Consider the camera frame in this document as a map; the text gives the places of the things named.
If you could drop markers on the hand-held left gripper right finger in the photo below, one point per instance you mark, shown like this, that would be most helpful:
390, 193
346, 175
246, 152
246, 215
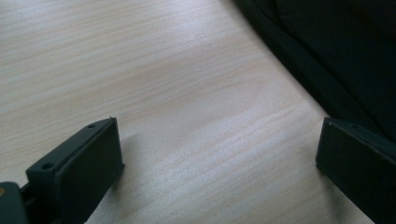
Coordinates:
358, 168

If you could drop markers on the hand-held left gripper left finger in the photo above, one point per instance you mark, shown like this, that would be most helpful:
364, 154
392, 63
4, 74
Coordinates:
81, 161

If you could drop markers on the black cloth garment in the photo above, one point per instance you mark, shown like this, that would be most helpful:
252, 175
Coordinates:
342, 46

